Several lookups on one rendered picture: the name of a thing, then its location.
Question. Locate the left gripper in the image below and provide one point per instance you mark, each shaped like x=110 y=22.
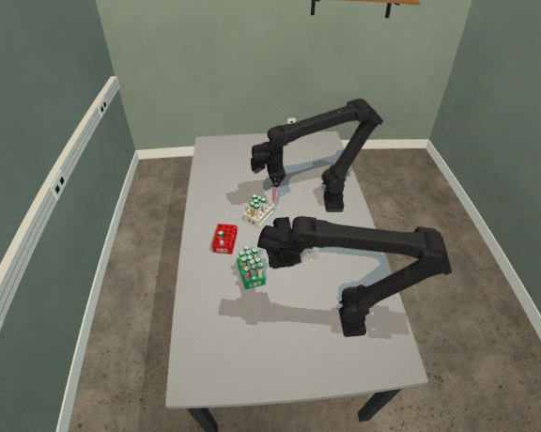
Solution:
x=279 y=261

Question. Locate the red block with round holes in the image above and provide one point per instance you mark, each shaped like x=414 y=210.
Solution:
x=229 y=241

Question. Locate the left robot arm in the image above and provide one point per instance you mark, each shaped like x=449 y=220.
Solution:
x=426 y=245

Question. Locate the green tube rack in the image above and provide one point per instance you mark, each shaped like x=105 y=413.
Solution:
x=253 y=282

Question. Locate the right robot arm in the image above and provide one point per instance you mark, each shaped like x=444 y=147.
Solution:
x=357 y=109

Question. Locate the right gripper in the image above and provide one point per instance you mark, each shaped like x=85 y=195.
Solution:
x=281 y=173

